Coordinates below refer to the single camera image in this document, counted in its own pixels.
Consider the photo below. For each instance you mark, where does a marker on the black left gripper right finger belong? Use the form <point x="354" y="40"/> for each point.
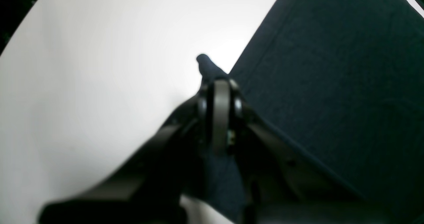
<point x="283" y="187"/>

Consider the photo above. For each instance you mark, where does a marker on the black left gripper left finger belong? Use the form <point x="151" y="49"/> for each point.
<point x="147" y="188"/>

